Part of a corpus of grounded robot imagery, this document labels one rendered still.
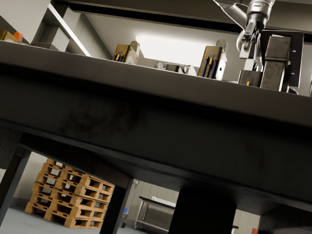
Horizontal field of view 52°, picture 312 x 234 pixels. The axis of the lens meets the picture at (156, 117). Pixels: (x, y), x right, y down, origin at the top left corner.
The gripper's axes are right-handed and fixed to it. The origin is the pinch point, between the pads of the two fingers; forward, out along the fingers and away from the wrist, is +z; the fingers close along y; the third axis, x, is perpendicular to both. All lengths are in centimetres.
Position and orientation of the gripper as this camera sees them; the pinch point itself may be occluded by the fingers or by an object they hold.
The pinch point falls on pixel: (246, 63)
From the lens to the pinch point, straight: 127.9
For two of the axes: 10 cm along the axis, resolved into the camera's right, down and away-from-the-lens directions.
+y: -3.5, -3.6, -8.6
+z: -2.9, 9.2, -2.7
